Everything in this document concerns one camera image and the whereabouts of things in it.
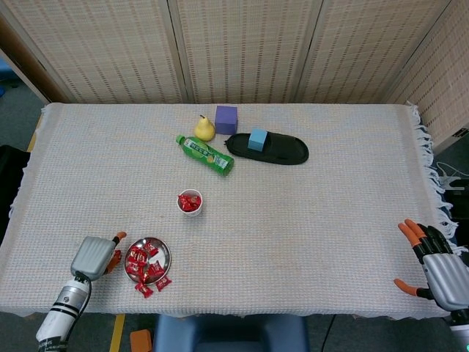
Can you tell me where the white woven tablecloth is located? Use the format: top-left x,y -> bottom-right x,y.
0,101 -> 469,320

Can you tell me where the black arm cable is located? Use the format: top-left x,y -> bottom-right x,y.
67,272 -> 93,345

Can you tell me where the white cable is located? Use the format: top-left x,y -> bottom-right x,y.
435,163 -> 465,191

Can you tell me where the black equipment stand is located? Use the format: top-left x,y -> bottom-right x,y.
441,175 -> 469,221

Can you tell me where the white paper cup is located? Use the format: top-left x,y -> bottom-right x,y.
176,188 -> 204,217

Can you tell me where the purple foam cube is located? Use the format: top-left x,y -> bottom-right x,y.
214,105 -> 239,136

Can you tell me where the woven bamboo screen panel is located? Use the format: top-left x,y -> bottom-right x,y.
0,14 -> 69,106
168,0 -> 323,105
295,0 -> 454,105
0,0 -> 190,105
384,0 -> 469,147

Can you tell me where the round silver metal plate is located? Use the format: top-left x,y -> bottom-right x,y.
123,236 -> 172,285

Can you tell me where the green plastic drink bottle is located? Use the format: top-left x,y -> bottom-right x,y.
175,134 -> 235,177

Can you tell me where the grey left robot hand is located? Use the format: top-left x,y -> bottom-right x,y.
70,231 -> 128,282

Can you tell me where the blue object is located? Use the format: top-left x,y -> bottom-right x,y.
0,60 -> 15,100

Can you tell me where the light blue foam cube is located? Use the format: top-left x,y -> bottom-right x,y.
247,128 -> 267,152

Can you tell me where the black floor cable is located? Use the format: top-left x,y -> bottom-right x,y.
321,314 -> 336,352

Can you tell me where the black slipper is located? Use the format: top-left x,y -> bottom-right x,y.
223,132 -> 310,166

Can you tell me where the yellow pear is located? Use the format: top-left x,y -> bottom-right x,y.
193,114 -> 216,142

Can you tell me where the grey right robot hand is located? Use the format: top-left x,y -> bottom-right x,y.
394,219 -> 469,312

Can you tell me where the orange foam block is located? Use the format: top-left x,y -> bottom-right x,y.
130,329 -> 153,352

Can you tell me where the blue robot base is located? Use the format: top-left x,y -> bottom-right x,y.
152,314 -> 311,352

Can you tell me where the yellow floor tape strip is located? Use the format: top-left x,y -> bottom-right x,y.
26,119 -> 42,153
108,314 -> 126,352

